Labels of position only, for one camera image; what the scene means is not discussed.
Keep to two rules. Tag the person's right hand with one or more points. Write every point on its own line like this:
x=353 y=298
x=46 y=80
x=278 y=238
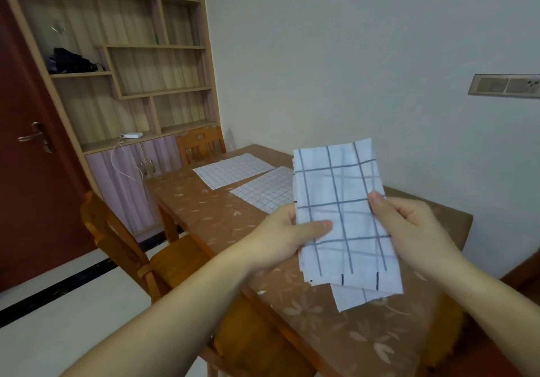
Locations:
x=415 y=237

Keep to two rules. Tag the person's left hand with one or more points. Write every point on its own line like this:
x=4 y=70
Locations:
x=270 y=241

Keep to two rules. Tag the person's left thumb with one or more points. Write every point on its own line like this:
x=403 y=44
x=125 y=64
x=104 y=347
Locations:
x=313 y=230

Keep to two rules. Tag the person's right thumb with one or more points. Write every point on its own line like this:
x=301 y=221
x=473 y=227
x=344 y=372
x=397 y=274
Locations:
x=379 y=209

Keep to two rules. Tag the white blue checked cloth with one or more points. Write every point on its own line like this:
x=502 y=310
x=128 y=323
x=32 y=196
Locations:
x=344 y=220

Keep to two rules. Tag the person's left forearm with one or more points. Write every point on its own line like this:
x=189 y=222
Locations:
x=160 y=317

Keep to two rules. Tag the person's right forearm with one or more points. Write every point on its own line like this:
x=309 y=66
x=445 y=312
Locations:
x=493 y=305

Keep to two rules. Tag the brown floral tablecloth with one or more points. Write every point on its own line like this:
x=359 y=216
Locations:
x=261 y=237

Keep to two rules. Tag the white grid paper sheet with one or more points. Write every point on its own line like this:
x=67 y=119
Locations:
x=266 y=190
x=233 y=170

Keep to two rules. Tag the wooden dining table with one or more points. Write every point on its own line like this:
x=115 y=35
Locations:
x=295 y=305

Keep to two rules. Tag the white power bank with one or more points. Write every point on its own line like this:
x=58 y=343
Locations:
x=131 y=136

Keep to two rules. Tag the wooden bookshelf cabinet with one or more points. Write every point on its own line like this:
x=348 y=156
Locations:
x=122 y=73

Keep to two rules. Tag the red brown door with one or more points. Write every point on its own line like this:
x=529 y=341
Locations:
x=29 y=170

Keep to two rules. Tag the black bag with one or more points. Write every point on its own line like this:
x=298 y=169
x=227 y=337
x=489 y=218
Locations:
x=69 y=61

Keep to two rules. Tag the wall switch socket panel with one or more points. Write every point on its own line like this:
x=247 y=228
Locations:
x=504 y=85

